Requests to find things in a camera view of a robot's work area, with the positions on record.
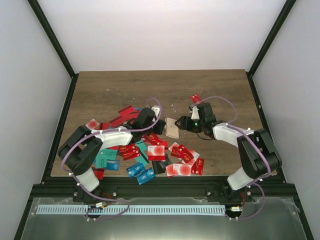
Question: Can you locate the red white circle card centre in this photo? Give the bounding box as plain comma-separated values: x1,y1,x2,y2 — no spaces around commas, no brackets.
147,145,166,161

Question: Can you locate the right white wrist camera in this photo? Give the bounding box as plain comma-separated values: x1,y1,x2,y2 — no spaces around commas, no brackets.
189,105,200,120

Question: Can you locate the blue vip card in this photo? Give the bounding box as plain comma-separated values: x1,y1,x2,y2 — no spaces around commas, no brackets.
126,162,146,178
136,168,156,185

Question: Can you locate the red gold VIP card centre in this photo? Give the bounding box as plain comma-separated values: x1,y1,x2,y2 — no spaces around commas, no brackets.
118,144,141,161

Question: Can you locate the blue chip card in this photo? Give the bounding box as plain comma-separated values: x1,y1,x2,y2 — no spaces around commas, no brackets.
105,159,120,171

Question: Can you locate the black frame post left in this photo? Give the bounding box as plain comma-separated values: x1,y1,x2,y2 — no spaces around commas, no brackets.
26,0,77,78

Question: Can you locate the black aluminium front rail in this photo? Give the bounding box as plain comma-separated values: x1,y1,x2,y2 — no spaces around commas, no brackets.
30,175,297,203

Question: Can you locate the red gold vip card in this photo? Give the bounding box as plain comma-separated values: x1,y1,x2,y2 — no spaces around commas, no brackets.
170,144,194,164
118,144,141,161

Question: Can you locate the teal VIP card lower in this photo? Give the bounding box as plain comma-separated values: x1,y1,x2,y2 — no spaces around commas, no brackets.
94,148,118,169

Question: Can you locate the red stripe card back left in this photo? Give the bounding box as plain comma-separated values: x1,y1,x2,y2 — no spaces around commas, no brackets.
118,105,135,118

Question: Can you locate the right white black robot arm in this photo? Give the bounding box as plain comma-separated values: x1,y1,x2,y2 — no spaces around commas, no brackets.
174,102,282,202

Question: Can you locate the teal VIP card upper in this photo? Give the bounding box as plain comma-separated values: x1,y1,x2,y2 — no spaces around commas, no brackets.
135,139,148,152

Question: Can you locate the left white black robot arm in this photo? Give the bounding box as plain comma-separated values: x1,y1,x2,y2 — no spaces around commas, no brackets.
57,105,164,202

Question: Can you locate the red white circle card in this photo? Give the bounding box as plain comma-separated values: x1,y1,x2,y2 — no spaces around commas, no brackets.
85,119,100,130
147,145,166,161
165,163,192,177

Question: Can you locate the black card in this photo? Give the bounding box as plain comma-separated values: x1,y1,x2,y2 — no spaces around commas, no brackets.
152,160,172,175

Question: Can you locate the red card lone back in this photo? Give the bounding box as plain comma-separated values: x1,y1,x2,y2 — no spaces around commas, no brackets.
189,94,202,104

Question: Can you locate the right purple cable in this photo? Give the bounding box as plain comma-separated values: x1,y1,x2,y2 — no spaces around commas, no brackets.
194,96,272,221

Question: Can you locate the black frame post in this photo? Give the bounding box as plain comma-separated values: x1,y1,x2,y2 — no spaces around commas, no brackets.
248,0,298,76
26,0,77,78

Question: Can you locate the black frame post right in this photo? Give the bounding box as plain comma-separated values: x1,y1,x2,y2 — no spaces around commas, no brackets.
248,0,298,76

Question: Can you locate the light blue slotted cable duct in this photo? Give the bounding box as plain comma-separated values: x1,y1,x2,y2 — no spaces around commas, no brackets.
36,204,226,216

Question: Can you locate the red gold VIP card right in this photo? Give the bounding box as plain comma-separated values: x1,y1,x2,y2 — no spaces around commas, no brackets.
170,144,194,164

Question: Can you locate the red gold card top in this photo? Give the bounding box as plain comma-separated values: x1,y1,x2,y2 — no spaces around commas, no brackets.
142,133,163,146

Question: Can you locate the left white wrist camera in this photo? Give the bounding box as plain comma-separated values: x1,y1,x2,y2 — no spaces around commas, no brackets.
151,105,160,118

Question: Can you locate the dark red stripe card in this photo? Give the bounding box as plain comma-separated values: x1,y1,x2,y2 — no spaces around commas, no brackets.
93,168,105,180

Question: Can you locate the red card far right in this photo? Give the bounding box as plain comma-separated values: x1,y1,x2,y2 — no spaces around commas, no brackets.
191,158,205,176

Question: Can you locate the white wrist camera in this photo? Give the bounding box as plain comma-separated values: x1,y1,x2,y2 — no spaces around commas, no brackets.
189,105,200,120
151,105,160,118

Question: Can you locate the red white circle card bottom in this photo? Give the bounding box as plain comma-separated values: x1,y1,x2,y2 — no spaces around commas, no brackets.
165,163,192,177

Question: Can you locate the red white circle card left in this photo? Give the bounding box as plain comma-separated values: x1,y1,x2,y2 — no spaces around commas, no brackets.
85,119,100,130

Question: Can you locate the teal vip card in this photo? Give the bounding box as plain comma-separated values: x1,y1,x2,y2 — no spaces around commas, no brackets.
135,139,148,152
94,148,118,169

